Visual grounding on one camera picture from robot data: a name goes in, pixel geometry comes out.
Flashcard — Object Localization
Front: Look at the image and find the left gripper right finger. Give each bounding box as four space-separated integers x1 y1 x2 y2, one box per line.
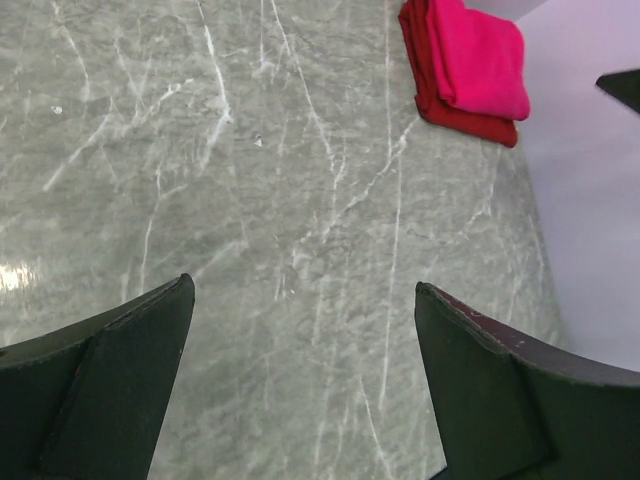
414 283 639 480

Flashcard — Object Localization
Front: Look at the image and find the bright red t-shirt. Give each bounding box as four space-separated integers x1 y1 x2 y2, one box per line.
425 1 531 121

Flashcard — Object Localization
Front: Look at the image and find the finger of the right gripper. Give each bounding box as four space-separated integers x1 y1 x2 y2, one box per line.
595 69 640 114

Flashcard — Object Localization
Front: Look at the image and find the folded dark red t-shirt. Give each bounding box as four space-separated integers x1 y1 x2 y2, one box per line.
398 0 518 148

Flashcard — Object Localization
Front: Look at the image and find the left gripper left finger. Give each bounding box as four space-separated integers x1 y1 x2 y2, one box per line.
1 274 195 479

